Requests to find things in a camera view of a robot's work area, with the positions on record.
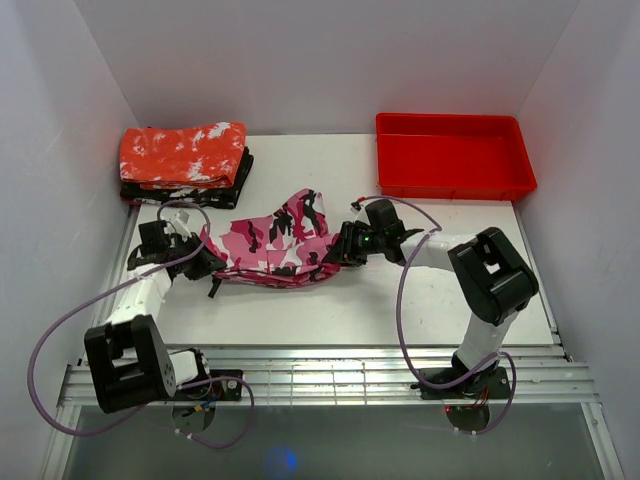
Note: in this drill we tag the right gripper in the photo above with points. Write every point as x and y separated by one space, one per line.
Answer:
344 250

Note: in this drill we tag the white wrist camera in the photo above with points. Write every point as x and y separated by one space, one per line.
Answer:
179 222
358 209

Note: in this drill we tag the black camo folded trousers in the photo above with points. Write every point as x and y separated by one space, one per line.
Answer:
219 198

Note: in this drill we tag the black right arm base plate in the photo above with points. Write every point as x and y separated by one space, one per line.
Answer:
490 384

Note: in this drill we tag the orange white folded trousers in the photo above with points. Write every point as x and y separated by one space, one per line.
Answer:
205 156

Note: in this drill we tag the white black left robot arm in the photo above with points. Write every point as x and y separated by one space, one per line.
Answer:
129 362

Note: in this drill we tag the pink camo trousers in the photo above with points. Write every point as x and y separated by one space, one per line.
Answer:
281 250

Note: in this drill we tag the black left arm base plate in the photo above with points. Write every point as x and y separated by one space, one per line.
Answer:
218 385

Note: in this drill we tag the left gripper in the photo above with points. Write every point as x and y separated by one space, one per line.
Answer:
207 263

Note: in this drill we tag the aluminium rail frame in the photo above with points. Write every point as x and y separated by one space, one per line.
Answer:
336 343

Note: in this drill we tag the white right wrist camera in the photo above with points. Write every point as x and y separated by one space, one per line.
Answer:
358 209

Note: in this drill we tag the red plastic tray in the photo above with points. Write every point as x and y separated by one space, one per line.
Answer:
451 156

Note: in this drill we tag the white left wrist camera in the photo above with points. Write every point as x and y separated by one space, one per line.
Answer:
179 222

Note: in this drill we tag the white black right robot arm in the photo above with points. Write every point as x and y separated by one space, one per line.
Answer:
496 282

